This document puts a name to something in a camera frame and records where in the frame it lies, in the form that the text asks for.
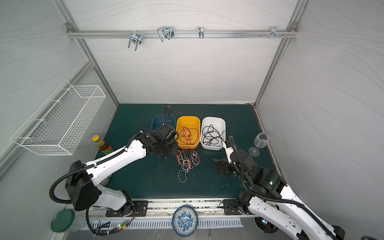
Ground red white black cables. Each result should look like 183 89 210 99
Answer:
175 146 201 184

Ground white wire basket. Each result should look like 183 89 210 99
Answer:
10 80 106 156

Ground metal crossbar rail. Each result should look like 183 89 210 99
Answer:
67 27 299 39

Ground blue white patterned plate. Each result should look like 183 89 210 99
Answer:
172 205 199 237

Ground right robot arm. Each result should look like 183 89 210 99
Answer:
213 148 346 240

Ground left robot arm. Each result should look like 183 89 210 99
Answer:
49 124 179 217

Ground yellow plastic bin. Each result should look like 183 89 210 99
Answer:
176 116 201 149

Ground black cable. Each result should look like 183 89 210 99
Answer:
201 124 226 147

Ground sauce bottle yellow cap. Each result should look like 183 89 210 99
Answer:
92 135 114 155

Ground white plastic bin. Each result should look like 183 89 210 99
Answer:
200 117 226 151

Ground red cable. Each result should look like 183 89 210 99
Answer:
179 125 199 146

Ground blue plastic bin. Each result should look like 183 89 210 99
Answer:
151 115 176 131

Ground green round lid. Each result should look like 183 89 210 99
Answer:
50 209 76 233

